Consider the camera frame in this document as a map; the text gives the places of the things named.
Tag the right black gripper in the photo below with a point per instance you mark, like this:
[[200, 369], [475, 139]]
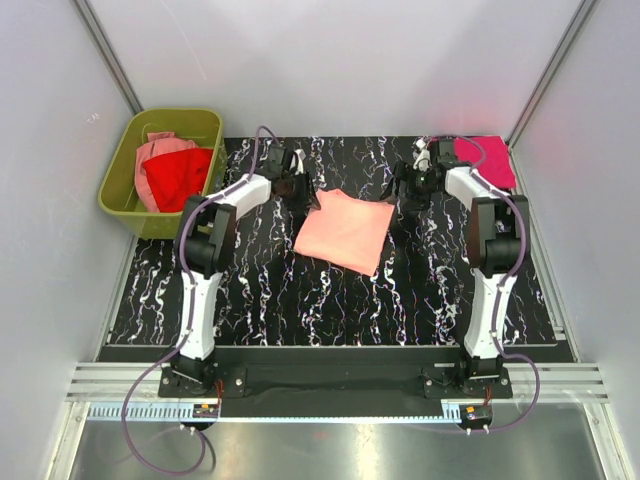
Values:
[[405, 173]]

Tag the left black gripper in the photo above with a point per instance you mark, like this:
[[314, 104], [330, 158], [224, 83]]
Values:
[[305, 199]]

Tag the salmon pink t shirt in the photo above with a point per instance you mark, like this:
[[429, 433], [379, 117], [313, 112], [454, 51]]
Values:
[[345, 231]]

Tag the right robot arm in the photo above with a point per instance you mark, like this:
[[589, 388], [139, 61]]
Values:
[[497, 246]]

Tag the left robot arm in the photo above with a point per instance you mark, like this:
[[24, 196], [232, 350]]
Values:
[[205, 245]]

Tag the folded magenta t shirt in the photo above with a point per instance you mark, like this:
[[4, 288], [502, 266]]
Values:
[[491, 155]]

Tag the red t shirt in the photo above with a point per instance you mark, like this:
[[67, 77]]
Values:
[[171, 178]]

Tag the olive green plastic bin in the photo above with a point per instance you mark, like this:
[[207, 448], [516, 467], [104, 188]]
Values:
[[118, 196]]

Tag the dusty pink t shirt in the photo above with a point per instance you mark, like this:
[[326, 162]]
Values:
[[158, 143]]

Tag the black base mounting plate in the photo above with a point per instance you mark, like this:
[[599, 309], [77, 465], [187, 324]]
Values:
[[330, 383]]

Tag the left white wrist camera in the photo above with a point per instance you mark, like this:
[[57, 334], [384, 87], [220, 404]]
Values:
[[297, 166]]

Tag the aluminium frame rail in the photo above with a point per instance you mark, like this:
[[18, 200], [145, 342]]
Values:
[[125, 390]]

